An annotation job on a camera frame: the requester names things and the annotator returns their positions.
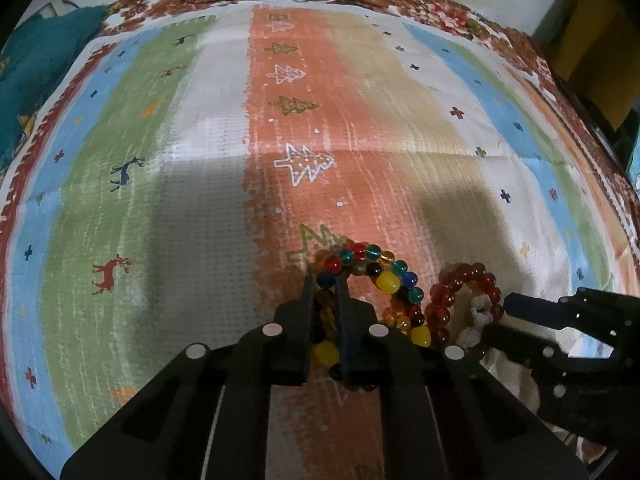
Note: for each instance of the yellow cabinet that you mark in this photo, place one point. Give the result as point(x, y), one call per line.
point(595, 35)

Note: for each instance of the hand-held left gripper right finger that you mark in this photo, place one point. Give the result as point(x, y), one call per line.
point(344, 330)

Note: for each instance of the teal pillow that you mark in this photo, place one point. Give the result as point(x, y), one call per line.
point(40, 60)

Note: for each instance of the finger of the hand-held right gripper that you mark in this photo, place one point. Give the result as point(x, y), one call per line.
point(535, 310)
point(520, 345)

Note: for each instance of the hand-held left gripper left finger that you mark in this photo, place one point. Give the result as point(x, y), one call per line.
point(306, 320)

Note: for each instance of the striped printed mat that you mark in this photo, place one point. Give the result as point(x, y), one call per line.
point(200, 210)

